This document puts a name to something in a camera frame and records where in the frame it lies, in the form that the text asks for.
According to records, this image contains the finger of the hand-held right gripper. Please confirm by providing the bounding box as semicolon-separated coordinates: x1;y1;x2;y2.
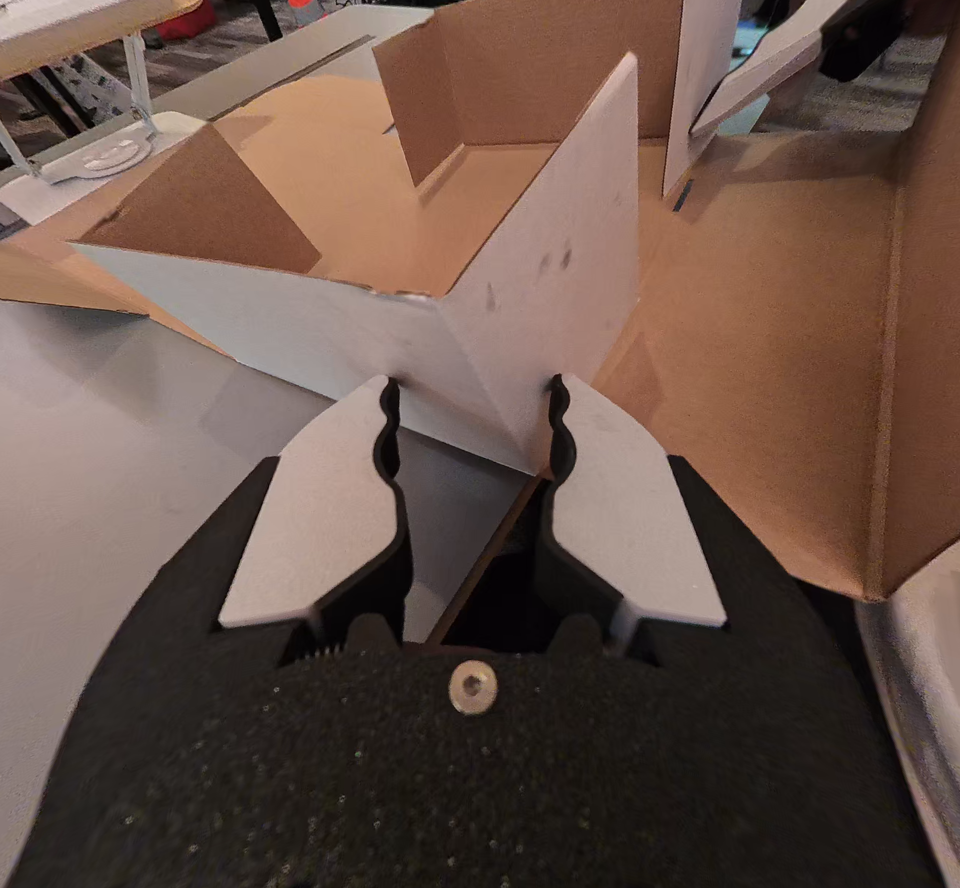
688;0;910;139

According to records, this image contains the white and brown cardboard box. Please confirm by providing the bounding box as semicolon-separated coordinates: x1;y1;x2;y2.
0;0;960;645

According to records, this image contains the white metal stand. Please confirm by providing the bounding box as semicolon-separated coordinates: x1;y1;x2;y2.
0;33;160;186

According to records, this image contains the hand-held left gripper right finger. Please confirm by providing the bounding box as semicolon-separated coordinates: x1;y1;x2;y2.
534;373;730;658

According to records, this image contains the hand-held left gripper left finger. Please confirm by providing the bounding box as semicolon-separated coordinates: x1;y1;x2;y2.
217;374;415;651

